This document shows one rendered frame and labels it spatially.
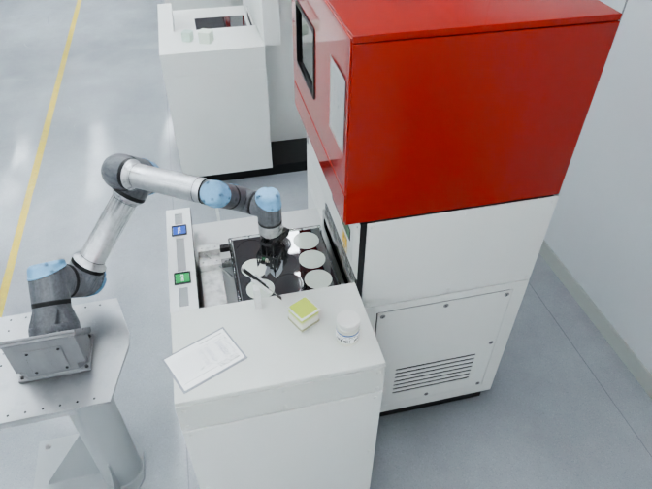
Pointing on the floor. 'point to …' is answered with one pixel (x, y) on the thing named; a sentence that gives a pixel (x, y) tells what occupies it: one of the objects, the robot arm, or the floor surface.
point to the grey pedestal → (92, 454)
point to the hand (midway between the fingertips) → (276, 272)
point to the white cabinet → (290, 447)
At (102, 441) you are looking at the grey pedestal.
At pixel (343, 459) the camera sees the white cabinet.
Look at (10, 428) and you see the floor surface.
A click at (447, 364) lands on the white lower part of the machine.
